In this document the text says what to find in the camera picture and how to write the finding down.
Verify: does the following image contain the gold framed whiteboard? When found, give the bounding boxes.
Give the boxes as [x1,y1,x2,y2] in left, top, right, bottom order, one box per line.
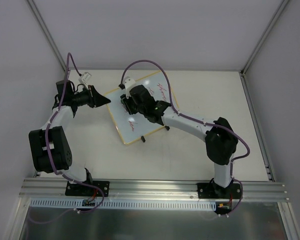
[104,71,170,145]

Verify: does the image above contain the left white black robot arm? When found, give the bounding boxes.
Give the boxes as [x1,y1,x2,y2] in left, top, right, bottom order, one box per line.
[28,80,111,197]

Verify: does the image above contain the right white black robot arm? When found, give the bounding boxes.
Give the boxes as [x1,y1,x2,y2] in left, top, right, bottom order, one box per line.
[120,85,238,199]

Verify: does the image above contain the left black stand foot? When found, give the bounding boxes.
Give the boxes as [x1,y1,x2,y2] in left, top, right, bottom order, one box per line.
[140,135,146,143]

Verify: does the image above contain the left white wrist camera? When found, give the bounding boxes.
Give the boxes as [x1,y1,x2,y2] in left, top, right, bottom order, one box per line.
[79,72,92,85]

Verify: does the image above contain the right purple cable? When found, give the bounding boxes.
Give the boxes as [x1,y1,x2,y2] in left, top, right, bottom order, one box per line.
[117,59,251,221]

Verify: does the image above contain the purple cable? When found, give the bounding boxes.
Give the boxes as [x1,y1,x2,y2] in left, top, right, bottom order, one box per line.
[117,59,251,221]
[27,52,106,225]

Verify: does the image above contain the left aluminium frame post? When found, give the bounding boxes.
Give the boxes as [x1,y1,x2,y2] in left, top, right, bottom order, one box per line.
[25,0,66,73]

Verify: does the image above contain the aluminium frame post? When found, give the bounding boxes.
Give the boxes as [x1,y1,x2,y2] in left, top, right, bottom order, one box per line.
[25,0,66,73]
[239,0,291,182]

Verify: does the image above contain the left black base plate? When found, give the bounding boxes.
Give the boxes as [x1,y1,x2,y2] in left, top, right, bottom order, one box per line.
[65,180,110,197]

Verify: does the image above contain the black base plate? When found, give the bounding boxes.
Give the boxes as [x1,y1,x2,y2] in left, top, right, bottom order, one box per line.
[196,181,242,200]
[65,180,110,197]

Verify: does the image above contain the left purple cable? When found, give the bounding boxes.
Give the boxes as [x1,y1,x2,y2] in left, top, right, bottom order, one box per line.
[27,52,106,225]

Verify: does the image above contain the aluminium mounting rail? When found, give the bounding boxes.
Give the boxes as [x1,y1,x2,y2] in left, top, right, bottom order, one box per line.
[18,177,290,203]

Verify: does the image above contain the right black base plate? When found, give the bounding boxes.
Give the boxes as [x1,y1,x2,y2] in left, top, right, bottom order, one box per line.
[196,181,242,200]

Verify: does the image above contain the white slotted cable duct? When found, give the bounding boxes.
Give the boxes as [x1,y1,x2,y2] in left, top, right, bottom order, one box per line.
[29,198,217,212]

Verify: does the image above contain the right aluminium frame post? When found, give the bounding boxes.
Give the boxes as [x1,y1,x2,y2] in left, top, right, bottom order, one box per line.
[239,0,291,182]

